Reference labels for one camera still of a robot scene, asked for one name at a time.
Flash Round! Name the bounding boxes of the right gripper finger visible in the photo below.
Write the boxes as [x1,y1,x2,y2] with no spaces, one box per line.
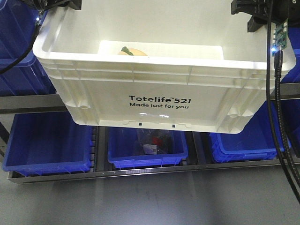
[231,0,247,15]
[247,16,266,32]

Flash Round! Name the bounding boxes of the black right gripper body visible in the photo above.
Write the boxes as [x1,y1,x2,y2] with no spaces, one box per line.
[247,0,300,28]

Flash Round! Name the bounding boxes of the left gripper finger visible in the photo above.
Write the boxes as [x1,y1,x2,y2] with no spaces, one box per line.
[68,0,82,10]

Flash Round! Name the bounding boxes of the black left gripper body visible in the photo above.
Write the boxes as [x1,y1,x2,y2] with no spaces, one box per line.
[21,0,69,11]

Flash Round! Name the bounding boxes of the cream toy with green leaf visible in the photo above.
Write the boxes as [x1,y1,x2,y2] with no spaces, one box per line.
[118,46,148,56]

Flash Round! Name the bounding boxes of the white plastic Totelife crate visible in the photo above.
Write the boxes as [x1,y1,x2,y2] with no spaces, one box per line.
[32,0,297,135]

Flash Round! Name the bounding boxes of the green circuit board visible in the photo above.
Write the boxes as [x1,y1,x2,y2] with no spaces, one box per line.
[271,19,288,57]

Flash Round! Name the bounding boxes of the blue bin upper right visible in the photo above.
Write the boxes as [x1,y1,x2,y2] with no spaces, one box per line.
[281,27,300,83]

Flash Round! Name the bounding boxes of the blue bin lower right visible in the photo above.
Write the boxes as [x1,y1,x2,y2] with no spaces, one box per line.
[209,103,277,163]

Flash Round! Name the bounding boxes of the blue bin lower left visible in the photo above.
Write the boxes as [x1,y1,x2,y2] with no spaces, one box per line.
[2,112,92,177]

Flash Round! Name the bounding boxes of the blue bin lower middle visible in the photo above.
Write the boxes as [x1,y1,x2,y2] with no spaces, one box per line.
[108,127,188,169]

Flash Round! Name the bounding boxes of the bagged parts in bin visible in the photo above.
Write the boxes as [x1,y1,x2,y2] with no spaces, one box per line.
[137,129,173,155]

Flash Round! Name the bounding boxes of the black left braided cable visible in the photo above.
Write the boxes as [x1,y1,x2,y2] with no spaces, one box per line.
[0,10,47,75]

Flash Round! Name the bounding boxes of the black braided cable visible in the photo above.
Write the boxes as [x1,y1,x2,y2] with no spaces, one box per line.
[273,50,300,188]
[0,10,47,75]

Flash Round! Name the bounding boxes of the black right braided cable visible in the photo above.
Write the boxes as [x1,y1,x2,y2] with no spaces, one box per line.
[273,50,300,188]

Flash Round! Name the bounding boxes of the metal shelf frame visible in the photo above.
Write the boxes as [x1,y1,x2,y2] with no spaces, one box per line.
[0,82,300,186]

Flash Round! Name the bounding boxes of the thin black right cable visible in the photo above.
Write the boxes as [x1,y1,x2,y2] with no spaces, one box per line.
[266,0,300,204]

